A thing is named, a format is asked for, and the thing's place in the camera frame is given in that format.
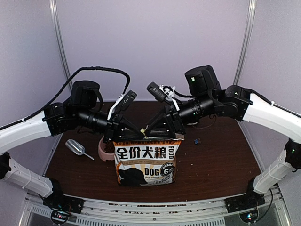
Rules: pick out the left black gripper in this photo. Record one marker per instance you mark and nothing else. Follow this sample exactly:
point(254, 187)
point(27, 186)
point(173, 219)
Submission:
point(114, 129)

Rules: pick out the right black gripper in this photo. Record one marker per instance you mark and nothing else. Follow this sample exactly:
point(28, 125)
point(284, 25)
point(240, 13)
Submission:
point(174, 122)

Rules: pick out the pink double pet bowl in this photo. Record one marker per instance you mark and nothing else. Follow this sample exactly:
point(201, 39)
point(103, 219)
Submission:
point(102, 154)

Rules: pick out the dog food bag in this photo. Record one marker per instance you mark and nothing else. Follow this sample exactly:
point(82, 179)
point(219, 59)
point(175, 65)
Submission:
point(149, 162)

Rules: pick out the metal scoop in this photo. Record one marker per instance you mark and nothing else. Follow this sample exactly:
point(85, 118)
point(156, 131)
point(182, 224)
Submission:
point(77, 148)

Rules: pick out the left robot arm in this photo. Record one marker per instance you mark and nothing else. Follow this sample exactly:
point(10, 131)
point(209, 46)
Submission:
point(58, 118)

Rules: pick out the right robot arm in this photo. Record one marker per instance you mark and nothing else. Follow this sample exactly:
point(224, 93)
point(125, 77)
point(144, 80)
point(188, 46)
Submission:
point(242, 104)

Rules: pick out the dog food kibble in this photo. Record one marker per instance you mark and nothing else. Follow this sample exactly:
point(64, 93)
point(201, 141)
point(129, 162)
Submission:
point(109, 148)

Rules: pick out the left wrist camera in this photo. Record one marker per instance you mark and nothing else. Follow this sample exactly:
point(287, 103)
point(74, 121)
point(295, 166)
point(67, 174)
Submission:
point(121, 104)

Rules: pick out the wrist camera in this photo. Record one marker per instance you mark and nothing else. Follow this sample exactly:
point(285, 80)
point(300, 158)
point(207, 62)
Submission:
point(163, 94)
point(121, 104)

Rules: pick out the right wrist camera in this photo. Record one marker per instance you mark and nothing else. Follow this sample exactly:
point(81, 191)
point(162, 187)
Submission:
point(163, 94)

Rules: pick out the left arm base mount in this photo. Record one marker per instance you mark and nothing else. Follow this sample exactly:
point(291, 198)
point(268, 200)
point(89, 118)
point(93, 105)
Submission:
point(62, 206)

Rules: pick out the front aluminium rail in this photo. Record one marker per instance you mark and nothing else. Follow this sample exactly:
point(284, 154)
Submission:
point(209, 212)

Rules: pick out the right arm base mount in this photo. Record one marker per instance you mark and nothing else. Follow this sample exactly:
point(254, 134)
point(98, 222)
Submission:
point(247, 204)

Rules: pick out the right aluminium frame post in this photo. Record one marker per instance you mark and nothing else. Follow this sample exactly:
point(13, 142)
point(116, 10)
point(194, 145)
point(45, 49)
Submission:
point(246, 40)

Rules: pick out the aluminium frame post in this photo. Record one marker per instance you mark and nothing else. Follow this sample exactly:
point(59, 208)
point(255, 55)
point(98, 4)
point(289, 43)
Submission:
point(246, 40)
point(59, 38)

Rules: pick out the left aluminium frame post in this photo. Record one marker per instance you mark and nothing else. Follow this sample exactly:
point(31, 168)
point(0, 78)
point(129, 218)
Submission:
point(59, 38)

